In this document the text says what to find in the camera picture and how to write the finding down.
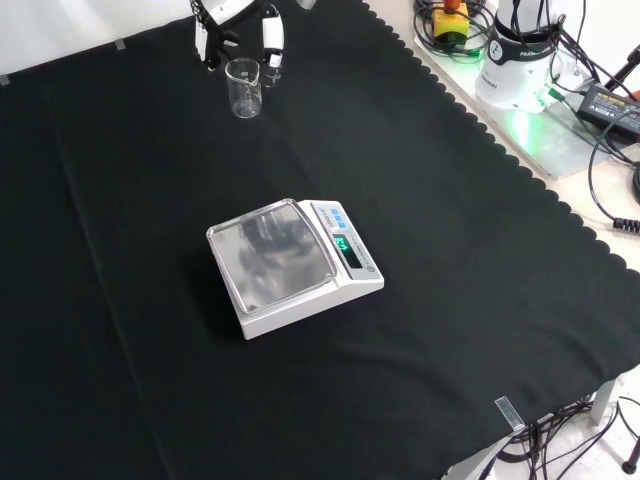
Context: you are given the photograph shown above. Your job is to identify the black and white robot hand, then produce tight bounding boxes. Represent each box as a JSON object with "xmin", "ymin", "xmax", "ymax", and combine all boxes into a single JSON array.
[{"xmin": 188, "ymin": 0, "xmax": 287, "ymax": 71}]

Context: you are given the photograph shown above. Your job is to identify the clear glass beaker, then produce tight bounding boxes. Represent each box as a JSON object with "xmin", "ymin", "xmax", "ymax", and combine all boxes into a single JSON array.
[{"xmin": 224, "ymin": 57, "xmax": 263, "ymax": 120}]

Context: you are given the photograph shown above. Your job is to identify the white electronic balance steel pan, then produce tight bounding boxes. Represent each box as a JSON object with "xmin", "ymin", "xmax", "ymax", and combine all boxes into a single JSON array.
[{"xmin": 205, "ymin": 197, "xmax": 386, "ymax": 342}]

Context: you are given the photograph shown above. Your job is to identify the yellow stop button box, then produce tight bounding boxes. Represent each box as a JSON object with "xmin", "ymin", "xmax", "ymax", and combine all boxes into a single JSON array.
[{"xmin": 432, "ymin": 0, "xmax": 470, "ymax": 42}]

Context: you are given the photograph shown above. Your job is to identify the black scalloped bench cloth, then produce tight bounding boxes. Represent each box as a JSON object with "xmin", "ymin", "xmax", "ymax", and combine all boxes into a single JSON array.
[{"xmin": 0, "ymin": 0, "xmax": 640, "ymax": 480}]

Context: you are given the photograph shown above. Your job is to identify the black power adapter brick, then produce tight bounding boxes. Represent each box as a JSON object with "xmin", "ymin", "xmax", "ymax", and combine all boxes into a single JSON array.
[{"xmin": 576, "ymin": 83, "xmax": 640, "ymax": 135}]

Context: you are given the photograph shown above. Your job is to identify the black tripod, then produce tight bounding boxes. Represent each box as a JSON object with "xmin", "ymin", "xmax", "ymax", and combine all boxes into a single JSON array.
[{"xmin": 605, "ymin": 43, "xmax": 640, "ymax": 92}]

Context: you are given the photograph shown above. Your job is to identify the grey metal bench leg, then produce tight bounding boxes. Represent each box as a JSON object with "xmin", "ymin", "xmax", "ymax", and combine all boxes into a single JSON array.
[{"xmin": 589, "ymin": 378, "xmax": 619, "ymax": 427}]

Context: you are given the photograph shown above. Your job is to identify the grey metal base plate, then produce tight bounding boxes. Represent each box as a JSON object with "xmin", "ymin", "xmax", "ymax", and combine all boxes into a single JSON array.
[{"xmin": 507, "ymin": 92, "xmax": 640, "ymax": 180}]

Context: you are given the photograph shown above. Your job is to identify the black adapter cable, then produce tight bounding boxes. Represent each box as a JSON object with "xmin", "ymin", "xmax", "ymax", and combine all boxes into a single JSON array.
[{"xmin": 586, "ymin": 124, "xmax": 640, "ymax": 232}]

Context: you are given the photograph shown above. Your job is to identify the black cables under bench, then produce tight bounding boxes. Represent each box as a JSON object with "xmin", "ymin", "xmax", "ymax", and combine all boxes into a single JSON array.
[{"xmin": 494, "ymin": 394, "xmax": 640, "ymax": 480}]

